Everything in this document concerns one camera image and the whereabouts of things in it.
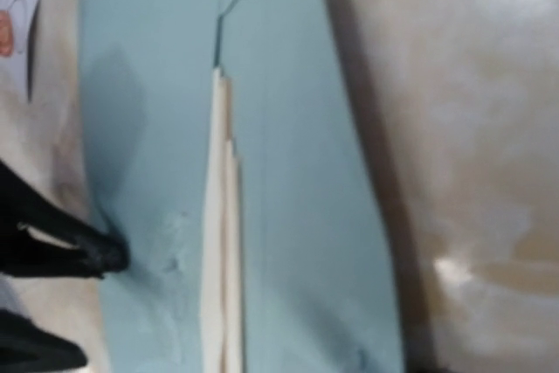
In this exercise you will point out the teal paper envelope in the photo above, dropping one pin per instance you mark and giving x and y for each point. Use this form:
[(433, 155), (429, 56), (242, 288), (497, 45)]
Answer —
[(318, 284)]

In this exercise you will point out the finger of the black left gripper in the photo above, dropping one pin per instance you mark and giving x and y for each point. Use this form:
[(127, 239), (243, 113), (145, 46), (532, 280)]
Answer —
[(38, 240), (27, 348)]

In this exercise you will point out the beige lined letter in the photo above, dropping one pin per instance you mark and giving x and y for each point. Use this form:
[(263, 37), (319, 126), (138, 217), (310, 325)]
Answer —
[(221, 302)]

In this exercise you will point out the white sticker sheet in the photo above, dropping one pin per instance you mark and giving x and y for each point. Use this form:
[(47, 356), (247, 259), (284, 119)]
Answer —
[(17, 30)]

